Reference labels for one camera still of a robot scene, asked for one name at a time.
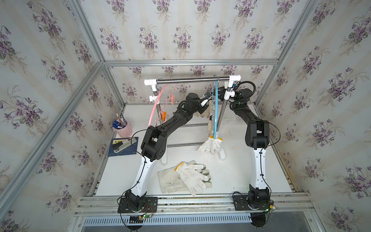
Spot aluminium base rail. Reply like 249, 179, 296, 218
69, 192, 316, 232

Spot blue wavy hanger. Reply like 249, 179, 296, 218
213, 80, 219, 140

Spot small circuit board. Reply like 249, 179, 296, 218
129, 213, 154, 224

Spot orange plastic clothespin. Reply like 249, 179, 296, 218
160, 111, 167, 122

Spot white steel drying rack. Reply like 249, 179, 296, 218
144, 74, 242, 166

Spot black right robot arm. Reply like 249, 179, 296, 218
215, 81, 272, 212

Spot pink wavy hanger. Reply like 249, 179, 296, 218
148, 84, 178, 126

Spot grey white stapler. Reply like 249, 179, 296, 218
112, 137, 137, 153

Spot beige glove black cuff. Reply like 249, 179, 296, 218
208, 115, 215, 137
194, 106, 213, 119

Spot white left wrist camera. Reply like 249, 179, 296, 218
201, 92, 213, 107

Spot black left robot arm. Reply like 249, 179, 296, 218
122, 92, 212, 211

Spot pink metal pen bucket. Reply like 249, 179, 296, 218
113, 123, 133, 138

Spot white glove yellow cuff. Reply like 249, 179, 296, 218
174, 161, 211, 196
197, 136, 223, 154

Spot blue pens in bucket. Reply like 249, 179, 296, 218
112, 114, 128, 129

